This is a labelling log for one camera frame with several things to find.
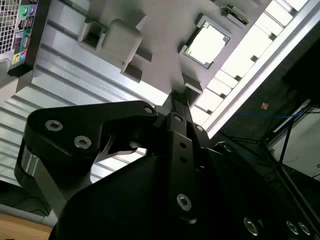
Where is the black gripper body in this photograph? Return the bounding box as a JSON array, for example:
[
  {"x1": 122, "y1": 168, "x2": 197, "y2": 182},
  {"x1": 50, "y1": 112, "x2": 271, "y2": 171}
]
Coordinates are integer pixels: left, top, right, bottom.
[{"x1": 48, "y1": 141, "x2": 320, "y2": 240}]

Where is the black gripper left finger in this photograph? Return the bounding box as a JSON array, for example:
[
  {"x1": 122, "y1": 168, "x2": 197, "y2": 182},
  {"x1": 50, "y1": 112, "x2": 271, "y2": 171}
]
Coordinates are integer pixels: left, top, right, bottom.
[{"x1": 14, "y1": 91, "x2": 201, "y2": 224}]

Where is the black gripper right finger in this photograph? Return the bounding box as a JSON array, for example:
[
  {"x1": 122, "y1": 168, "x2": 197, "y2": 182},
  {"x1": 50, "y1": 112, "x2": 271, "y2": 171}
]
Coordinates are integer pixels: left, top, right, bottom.
[{"x1": 180, "y1": 94, "x2": 213, "y2": 173}]

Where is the silver CPU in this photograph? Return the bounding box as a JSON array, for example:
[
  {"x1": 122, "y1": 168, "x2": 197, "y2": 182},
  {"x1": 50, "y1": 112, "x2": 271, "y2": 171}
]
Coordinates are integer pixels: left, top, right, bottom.
[{"x1": 183, "y1": 21, "x2": 231, "y2": 68}]

